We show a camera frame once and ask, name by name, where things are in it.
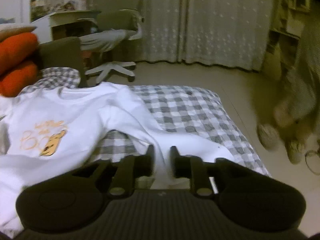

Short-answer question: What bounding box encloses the grey star patterned curtain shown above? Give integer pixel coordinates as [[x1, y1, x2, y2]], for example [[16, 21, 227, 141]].
[[82, 0, 283, 72]]

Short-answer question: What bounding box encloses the grey white office chair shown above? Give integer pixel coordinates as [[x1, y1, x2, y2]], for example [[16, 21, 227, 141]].
[[77, 0, 146, 84]]

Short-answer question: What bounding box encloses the white desk with shelves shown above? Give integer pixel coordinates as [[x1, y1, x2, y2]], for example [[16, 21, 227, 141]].
[[30, 0, 100, 43]]

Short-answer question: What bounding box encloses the grey white checkered bedsheet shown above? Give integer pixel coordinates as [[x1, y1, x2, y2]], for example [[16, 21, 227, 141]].
[[19, 67, 271, 176]]

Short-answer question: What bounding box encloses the lower red plush cushion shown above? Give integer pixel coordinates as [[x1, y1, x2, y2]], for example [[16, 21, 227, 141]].
[[1, 61, 38, 97]]

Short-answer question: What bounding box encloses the upper red plush cushion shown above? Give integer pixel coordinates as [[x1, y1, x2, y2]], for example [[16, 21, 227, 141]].
[[1, 33, 39, 75]]

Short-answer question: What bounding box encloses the red plush cushion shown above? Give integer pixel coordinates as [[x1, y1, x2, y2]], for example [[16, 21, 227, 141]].
[[1, 33, 39, 75], [1, 61, 38, 97]]

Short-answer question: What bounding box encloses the white long sleeve shirt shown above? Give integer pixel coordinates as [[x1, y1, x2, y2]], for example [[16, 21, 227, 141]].
[[1, 82, 234, 238]]

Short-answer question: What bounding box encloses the wooden shelf unit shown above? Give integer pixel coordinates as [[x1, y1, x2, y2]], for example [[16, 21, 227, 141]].
[[262, 0, 319, 81]]

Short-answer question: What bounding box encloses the white grey pillow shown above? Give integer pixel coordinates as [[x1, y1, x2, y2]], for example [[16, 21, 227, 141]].
[[0, 23, 37, 42]]

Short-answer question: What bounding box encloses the black cable on floor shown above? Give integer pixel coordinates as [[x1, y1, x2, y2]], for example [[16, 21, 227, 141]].
[[305, 149, 320, 176]]

